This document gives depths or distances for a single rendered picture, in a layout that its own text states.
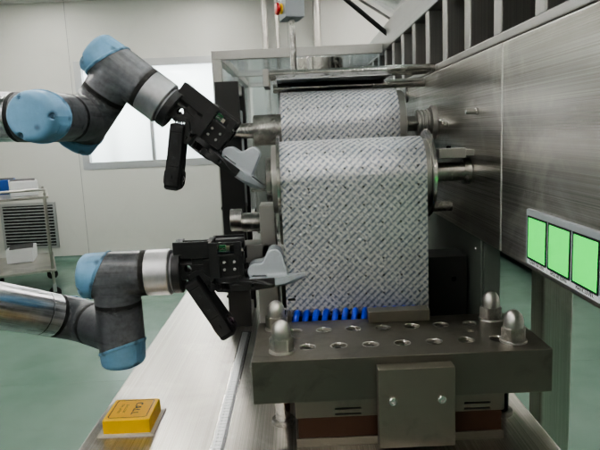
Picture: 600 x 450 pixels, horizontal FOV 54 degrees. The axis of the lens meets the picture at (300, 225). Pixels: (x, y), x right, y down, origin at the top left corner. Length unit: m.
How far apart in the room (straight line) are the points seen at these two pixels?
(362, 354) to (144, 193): 6.03
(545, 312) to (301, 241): 0.51
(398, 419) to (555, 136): 0.40
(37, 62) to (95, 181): 1.40
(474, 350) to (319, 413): 0.23
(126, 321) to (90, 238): 6.02
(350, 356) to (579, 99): 0.41
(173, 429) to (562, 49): 0.72
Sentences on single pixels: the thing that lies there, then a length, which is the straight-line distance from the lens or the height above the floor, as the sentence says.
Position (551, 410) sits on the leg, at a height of 0.77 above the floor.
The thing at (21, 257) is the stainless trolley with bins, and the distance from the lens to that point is 5.89.
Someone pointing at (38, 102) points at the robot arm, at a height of 1.38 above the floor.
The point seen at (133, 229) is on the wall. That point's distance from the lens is 6.83.
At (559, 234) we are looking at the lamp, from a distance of 0.70.
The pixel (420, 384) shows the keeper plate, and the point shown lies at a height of 1.00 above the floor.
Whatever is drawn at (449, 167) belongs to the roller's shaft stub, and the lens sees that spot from 1.02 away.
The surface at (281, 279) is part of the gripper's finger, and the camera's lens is 0.93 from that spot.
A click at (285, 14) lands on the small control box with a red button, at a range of 1.53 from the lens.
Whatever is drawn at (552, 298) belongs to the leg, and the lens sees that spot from 1.21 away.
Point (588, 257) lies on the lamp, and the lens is 0.65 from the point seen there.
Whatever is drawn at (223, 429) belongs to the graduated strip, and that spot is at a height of 0.90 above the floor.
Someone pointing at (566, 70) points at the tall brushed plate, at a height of 1.38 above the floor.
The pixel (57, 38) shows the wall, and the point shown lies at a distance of 7.04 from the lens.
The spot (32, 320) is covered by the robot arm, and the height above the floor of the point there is 1.04.
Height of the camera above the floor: 1.33
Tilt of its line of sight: 9 degrees down
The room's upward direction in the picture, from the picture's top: 3 degrees counter-clockwise
